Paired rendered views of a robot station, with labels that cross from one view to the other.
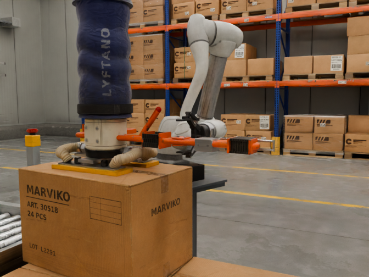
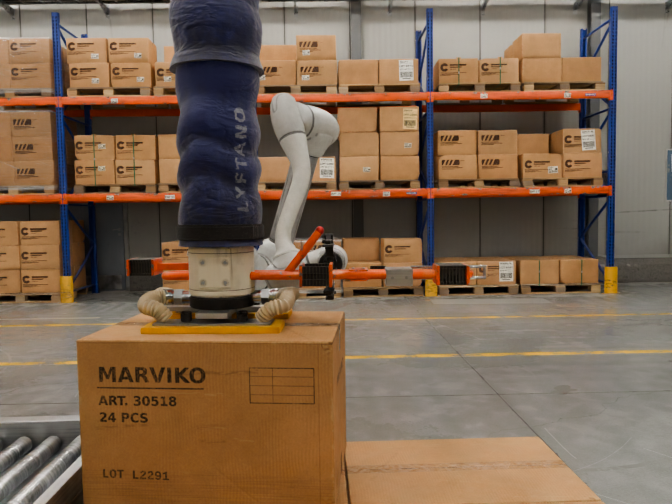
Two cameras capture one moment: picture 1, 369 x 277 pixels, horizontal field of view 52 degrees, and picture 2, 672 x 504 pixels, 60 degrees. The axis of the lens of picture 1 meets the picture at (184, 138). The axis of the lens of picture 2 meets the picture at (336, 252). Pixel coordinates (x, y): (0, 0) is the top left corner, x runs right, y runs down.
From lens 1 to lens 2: 0.76 m
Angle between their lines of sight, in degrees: 27
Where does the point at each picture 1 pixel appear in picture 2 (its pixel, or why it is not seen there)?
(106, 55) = (240, 149)
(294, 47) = (263, 143)
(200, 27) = (296, 113)
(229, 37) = (327, 129)
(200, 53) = (301, 149)
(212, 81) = not seen: hidden behind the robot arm
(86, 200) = (242, 375)
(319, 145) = not seen: hidden behind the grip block
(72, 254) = (209, 468)
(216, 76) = not seen: hidden behind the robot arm
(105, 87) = (240, 197)
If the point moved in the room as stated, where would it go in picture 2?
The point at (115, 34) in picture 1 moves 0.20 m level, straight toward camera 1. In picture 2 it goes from (251, 118) to (294, 106)
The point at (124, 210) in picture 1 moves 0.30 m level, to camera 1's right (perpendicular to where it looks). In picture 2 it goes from (320, 380) to (428, 363)
